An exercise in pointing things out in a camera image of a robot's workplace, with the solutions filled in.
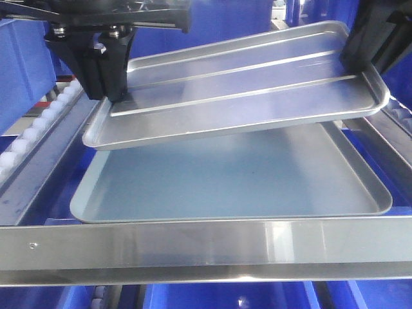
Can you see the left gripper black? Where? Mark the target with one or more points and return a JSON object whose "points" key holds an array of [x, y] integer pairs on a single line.
{"points": [[115, 20]]}

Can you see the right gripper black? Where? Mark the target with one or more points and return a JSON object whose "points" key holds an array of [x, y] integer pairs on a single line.
{"points": [[381, 36]]}

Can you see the silver ribbed metal tray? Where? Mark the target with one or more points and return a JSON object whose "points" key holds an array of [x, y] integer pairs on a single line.
{"points": [[265, 81]]}

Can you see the blue bin right upper shelf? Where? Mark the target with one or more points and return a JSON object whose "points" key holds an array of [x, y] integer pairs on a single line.
{"points": [[398, 78]]}

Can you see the blue bin shelf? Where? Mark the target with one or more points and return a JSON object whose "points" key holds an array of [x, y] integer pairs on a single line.
{"points": [[27, 71], [398, 78], [211, 21]]}

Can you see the blue bin left upper shelf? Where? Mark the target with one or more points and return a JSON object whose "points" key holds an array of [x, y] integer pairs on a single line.
{"points": [[27, 71]]}

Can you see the blue bin centre upper shelf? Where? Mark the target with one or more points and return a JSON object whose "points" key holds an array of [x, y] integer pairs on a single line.
{"points": [[211, 21]]}

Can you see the large grey plastic tray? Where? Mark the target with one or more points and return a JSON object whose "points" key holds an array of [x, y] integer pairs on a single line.
{"points": [[295, 172]]}

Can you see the shelf divider rail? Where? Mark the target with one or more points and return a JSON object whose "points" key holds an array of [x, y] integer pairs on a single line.
{"points": [[387, 142], [29, 193]]}

